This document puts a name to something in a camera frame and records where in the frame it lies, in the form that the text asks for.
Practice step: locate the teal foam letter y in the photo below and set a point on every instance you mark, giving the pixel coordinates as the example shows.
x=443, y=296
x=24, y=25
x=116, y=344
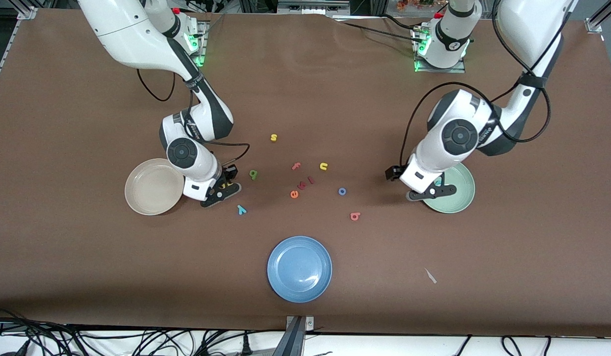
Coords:
x=242, y=210

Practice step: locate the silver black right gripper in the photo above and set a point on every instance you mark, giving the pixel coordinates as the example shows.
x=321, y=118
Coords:
x=229, y=173

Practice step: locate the blue round plate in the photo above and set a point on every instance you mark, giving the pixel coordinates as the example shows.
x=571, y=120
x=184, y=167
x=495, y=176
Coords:
x=299, y=269

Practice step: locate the green round plate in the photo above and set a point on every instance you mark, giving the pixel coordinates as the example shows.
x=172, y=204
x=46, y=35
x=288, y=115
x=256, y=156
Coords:
x=461, y=195

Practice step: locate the black power plug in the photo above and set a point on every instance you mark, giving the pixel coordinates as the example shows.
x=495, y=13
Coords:
x=246, y=346

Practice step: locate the brown table cover sheet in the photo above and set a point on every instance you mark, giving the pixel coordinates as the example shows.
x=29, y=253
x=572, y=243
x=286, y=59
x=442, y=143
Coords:
x=305, y=99

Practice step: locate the white tape scrap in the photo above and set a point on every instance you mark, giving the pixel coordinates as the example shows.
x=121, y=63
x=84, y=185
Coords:
x=430, y=276

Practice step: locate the pink foam letter b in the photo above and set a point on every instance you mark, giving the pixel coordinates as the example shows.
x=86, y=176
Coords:
x=354, y=217

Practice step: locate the aluminium frame profile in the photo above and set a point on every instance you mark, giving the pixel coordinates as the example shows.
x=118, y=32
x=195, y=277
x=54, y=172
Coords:
x=593, y=24
x=25, y=12

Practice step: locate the grey camera stand post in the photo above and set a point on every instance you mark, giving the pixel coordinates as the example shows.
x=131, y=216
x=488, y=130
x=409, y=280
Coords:
x=295, y=341

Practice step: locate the beige round plate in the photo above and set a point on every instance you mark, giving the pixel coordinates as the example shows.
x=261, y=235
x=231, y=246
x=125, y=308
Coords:
x=152, y=188

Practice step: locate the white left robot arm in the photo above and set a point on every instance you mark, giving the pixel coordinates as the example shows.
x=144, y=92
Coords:
x=458, y=136

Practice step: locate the metal frame bracket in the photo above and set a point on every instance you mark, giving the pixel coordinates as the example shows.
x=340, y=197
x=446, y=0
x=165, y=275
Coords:
x=312, y=7

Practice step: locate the orange artificial flowers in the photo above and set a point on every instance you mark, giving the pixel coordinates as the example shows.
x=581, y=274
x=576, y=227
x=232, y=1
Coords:
x=409, y=5

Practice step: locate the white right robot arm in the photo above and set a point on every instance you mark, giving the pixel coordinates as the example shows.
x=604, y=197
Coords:
x=127, y=34

